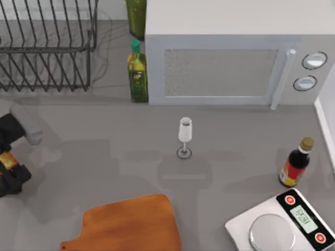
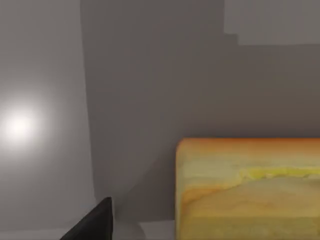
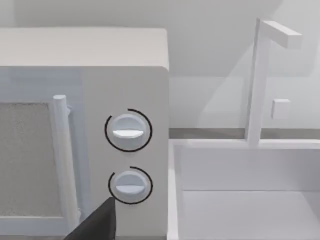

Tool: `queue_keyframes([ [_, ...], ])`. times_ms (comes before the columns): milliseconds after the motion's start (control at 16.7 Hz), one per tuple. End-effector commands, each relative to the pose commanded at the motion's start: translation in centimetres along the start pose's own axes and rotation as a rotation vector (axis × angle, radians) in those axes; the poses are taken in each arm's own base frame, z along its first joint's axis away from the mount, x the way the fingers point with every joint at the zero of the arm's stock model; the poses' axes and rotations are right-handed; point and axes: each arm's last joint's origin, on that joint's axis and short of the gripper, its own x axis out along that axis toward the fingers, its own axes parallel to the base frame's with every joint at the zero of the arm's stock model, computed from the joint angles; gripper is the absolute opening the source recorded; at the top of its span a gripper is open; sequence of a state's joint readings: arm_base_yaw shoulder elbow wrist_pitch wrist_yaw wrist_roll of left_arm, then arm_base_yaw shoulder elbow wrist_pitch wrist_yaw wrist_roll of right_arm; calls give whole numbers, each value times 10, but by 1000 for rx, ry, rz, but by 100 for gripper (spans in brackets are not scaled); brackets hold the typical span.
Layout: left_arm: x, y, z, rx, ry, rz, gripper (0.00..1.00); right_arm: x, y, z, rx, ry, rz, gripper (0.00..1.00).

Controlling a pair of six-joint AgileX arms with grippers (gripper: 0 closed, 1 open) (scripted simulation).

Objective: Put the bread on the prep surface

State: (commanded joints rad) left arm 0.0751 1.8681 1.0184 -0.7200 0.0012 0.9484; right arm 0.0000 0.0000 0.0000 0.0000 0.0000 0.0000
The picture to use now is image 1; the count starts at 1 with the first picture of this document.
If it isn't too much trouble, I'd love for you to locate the dark sauce bottle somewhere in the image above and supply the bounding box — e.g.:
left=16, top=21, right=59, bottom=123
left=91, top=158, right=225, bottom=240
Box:
left=278, top=136, right=315, bottom=188

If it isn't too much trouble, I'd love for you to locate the large round microwave knob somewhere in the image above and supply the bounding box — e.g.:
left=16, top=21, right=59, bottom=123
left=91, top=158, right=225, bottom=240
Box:
left=301, top=51, right=329, bottom=70

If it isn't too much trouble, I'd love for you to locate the dark green bottle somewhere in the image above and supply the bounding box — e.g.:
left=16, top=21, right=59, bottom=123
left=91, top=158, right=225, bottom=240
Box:
left=125, top=0, right=147, bottom=41

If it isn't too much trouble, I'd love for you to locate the small round microwave knob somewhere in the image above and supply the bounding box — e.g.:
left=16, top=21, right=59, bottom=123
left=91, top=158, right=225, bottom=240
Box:
left=293, top=75, right=318, bottom=92

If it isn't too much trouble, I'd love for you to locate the orange and yellow object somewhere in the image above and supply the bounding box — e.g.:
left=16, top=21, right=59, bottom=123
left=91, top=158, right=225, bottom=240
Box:
left=0, top=152, right=18, bottom=171

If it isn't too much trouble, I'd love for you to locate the green olive oil bottle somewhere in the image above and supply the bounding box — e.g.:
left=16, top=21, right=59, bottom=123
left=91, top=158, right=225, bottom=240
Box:
left=127, top=39, right=149, bottom=104

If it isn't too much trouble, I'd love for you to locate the wooden cutting board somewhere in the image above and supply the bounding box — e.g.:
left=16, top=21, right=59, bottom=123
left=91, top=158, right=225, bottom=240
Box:
left=60, top=193, right=182, bottom=251

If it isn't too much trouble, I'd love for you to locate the pale microwave door handle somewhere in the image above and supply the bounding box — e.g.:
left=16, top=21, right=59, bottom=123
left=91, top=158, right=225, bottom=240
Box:
left=270, top=48, right=297, bottom=111

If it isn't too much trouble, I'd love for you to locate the white kitchen scale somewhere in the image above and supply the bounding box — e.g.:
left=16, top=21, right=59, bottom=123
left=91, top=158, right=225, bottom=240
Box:
left=225, top=188, right=335, bottom=251

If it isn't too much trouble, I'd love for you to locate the dark wire dish rack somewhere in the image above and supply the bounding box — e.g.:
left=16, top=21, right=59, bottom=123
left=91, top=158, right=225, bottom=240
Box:
left=0, top=0, right=99, bottom=93

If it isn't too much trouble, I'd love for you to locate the white wine glass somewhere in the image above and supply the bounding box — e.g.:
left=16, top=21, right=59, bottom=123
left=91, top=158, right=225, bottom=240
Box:
left=176, top=117, right=193, bottom=159

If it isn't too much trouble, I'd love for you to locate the pale grey microwave oven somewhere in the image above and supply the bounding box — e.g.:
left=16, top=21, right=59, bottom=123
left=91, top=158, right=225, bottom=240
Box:
left=144, top=0, right=335, bottom=106

